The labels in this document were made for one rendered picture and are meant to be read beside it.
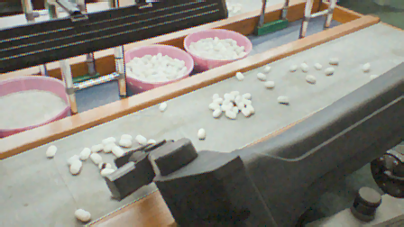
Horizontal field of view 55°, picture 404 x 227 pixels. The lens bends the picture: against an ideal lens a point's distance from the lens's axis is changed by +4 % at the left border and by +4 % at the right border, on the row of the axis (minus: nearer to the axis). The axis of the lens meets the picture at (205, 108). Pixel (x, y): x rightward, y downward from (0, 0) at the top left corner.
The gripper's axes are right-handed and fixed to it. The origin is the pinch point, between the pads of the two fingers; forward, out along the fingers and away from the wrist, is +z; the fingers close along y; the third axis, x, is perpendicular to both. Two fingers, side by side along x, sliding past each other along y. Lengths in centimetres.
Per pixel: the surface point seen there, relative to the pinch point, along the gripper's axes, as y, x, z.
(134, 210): 5.3, 8.5, -11.2
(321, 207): -95, 62, 44
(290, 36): -105, -20, 37
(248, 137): -34.0, 6.3, -4.8
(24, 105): 12.1, -23.9, 33.4
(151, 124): -13.7, -6.4, 10.7
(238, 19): -82, -35, 41
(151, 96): -19.4, -14.1, 16.2
